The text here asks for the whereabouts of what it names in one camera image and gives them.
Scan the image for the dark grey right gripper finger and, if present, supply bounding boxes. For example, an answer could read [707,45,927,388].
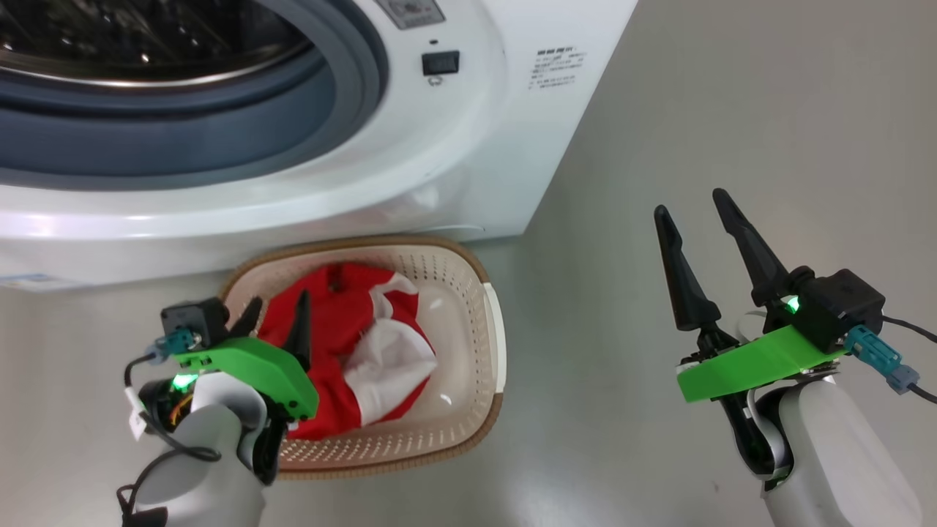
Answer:
[712,187,796,309]
[653,204,723,332]

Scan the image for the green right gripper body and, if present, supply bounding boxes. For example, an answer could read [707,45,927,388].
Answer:
[676,324,844,404]

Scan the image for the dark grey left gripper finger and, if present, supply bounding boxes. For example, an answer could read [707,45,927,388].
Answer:
[283,289,314,371]
[228,296,264,340]

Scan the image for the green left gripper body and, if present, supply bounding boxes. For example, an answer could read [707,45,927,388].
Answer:
[173,335,321,440]

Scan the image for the red and white garment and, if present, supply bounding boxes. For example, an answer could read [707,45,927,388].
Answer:
[257,261,439,442]

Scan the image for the white washing machine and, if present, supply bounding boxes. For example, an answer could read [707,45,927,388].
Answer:
[0,0,640,294]

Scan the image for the cream perforated laundry basket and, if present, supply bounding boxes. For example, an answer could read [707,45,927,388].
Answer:
[217,235,508,481]

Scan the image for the stainless steel washing machine drum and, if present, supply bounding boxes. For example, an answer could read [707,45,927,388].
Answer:
[0,0,316,89]

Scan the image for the blue energy label sticker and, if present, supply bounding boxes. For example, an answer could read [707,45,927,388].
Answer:
[0,272,78,293]

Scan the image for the grey warning sticker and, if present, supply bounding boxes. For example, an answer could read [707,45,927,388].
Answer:
[375,0,446,31]

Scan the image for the teal left camera connector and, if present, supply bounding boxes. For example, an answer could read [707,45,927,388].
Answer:
[143,329,201,366]

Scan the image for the teal camera connector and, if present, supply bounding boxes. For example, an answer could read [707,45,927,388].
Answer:
[843,325,921,395]
[143,329,201,366]

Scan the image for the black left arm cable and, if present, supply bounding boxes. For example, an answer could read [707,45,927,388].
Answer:
[116,350,222,527]

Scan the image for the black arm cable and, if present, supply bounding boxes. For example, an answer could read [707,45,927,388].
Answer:
[881,314,937,405]
[116,350,222,527]

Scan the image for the teal right camera connector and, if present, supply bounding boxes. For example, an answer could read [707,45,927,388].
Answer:
[843,325,921,395]

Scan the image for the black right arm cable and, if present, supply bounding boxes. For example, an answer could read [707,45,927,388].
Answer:
[881,314,937,405]

